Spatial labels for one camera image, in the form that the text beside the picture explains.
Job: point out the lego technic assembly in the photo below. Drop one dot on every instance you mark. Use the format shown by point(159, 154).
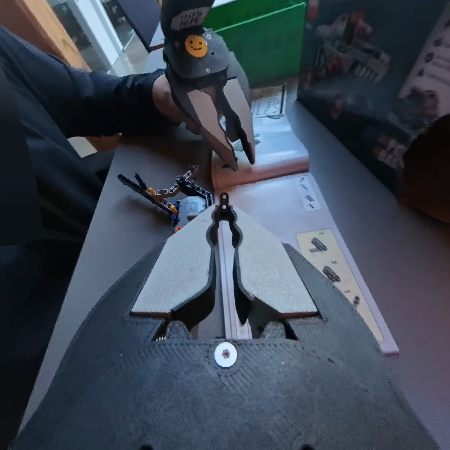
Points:
point(190, 207)

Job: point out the person's dark clothed body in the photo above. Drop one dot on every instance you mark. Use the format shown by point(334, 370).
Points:
point(35, 175)

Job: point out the person's left hand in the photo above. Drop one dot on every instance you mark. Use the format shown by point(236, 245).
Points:
point(163, 98)

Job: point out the lego instruction booklet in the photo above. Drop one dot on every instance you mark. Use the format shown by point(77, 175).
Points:
point(281, 211)

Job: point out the green box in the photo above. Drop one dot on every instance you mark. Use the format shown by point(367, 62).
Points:
point(267, 45)

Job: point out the small black lego piece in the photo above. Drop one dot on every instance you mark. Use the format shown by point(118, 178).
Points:
point(224, 204)

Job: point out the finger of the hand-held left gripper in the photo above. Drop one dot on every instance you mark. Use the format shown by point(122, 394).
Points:
point(204, 116)
point(241, 102)

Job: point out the person's left forearm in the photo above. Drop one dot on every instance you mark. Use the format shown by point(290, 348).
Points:
point(116, 102)

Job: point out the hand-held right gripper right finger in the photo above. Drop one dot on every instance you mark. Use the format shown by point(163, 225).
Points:
point(274, 277)

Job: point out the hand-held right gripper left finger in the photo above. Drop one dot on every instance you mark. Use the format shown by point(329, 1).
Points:
point(175, 274)

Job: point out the dark lego set box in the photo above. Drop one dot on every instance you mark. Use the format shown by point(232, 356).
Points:
point(351, 70)

